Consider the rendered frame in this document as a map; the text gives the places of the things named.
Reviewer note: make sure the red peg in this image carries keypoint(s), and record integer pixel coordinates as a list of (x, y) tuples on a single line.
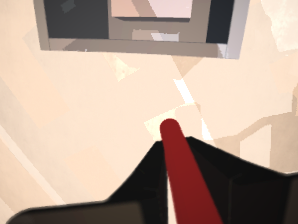
[(191, 197)]

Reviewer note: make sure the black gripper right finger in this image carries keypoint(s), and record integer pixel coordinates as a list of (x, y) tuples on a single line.
[(245, 192)]

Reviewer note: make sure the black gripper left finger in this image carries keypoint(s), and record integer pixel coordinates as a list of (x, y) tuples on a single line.
[(142, 198)]

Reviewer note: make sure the pale pink flat plate with hole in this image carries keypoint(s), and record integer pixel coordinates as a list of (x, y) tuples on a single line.
[(152, 10)]

